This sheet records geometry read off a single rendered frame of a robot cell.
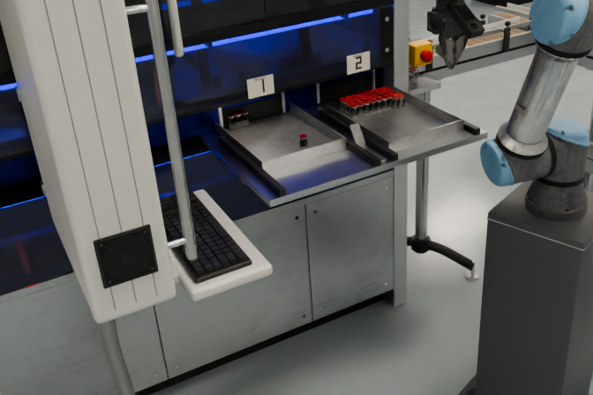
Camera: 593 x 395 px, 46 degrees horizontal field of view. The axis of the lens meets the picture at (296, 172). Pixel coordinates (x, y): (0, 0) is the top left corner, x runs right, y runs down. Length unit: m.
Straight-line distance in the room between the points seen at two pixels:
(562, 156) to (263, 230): 0.98
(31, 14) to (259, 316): 1.48
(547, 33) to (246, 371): 1.60
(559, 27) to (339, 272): 1.37
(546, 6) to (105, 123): 0.87
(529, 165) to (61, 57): 1.05
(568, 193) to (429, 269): 1.26
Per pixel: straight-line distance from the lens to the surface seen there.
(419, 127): 2.08
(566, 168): 1.79
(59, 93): 1.30
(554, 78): 1.54
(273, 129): 2.11
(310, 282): 2.48
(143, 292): 1.52
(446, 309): 2.78
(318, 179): 1.80
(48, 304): 2.14
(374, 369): 2.51
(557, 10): 1.44
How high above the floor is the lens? 1.72
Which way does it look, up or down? 27 degrees down
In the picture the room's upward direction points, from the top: 4 degrees counter-clockwise
